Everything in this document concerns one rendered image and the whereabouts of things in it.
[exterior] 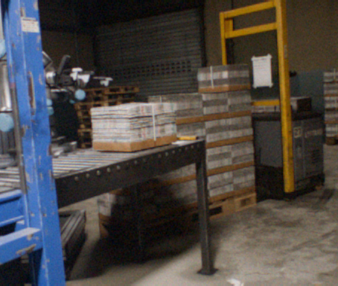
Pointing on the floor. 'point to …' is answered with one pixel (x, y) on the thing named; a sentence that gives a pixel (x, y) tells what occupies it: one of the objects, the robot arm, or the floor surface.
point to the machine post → (33, 138)
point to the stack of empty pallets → (100, 106)
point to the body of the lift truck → (313, 168)
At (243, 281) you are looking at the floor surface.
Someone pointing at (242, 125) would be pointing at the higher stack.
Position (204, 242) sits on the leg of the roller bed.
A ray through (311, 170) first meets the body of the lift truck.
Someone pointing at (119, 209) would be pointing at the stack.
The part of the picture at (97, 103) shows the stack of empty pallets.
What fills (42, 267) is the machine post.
